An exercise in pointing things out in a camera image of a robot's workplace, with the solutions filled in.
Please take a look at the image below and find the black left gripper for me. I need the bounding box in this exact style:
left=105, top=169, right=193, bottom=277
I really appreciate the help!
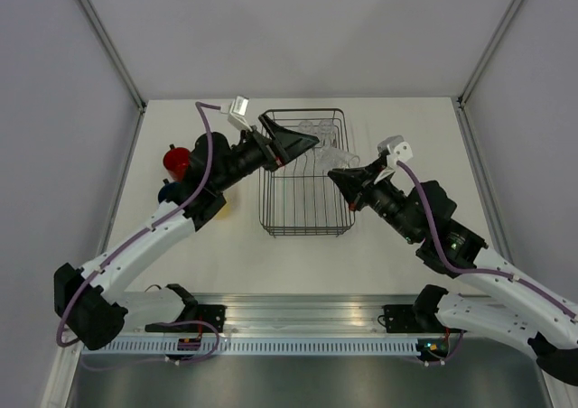
left=216, top=114, right=320, bottom=192

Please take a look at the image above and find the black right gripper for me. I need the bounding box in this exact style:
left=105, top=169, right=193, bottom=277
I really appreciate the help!
left=329, top=156, right=419, bottom=242

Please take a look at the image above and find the pale yellow mug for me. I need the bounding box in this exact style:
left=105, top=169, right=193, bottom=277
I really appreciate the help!
left=214, top=196, right=232, bottom=220

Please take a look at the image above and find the red mug black handle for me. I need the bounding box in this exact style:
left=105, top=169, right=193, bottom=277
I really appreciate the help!
left=163, top=144, right=190, bottom=182

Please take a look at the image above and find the blue mug black handle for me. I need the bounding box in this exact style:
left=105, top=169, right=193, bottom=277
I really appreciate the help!
left=157, top=179, right=180, bottom=203

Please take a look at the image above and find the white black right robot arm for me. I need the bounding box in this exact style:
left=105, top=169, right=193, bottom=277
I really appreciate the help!
left=328, top=157, right=577, bottom=385

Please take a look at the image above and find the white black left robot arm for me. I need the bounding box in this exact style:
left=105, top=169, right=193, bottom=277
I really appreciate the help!
left=53, top=114, right=319, bottom=350

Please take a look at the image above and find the black wire dish rack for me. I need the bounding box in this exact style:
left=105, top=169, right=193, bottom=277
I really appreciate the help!
left=259, top=107, right=355, bottom=236

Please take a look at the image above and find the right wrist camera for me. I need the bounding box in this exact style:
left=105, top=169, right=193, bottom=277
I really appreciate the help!
left=378, top=135, right=414, bottom=167

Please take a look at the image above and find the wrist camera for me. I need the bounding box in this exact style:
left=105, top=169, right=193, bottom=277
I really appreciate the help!
left=220, top=96, right=252, bottom=132
left=378, top=135, right=414, bottom=167

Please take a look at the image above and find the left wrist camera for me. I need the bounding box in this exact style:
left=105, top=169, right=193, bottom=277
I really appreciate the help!
left=220, top=96, right=252, bottom=132

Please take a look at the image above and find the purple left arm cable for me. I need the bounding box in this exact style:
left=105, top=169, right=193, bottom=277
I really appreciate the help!
left=54, top=100, right=227, bottom=347

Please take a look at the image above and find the aluminium mounting rail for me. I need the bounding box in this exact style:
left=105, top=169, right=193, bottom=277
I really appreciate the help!
left=121, top=292, right=555, bottom=337

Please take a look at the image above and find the white slotted cable duct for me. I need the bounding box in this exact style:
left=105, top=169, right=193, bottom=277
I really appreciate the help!
left=83, top=336, right=419, bottom=357

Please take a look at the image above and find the left aluminium frame post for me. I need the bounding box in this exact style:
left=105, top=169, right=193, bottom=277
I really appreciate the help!
left=74, top=0, right=147, bottom=113

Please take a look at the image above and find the aluminium frame post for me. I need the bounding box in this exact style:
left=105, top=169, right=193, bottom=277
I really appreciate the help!
left=74, top=0, right=147, bottom=113
left=455, top=0, right=526, bottom=109

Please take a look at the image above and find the right aluminium frame post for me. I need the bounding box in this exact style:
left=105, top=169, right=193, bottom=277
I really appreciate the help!
left=455, top=0, right=526, bottom=109

